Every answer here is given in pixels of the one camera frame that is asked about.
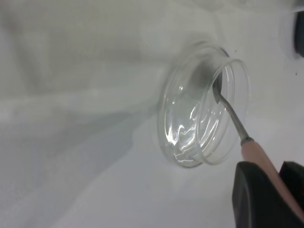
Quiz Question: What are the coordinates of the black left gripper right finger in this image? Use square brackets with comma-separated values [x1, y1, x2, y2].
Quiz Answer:
[278, 160, 304, 185]

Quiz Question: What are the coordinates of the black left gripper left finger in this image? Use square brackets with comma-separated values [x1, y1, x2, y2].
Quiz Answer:
[232, 161, 304, 228]

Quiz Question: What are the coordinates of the pink handled metal spoon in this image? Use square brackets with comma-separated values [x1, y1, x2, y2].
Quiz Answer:
[212, 71, 301, 214]

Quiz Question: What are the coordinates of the dark grey ceramic mug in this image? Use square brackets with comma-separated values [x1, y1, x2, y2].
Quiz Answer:
[293, 10, 304, 57]

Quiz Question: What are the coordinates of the clear round glass dish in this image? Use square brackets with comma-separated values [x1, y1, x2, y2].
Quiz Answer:
[156, 40, 251, 170]

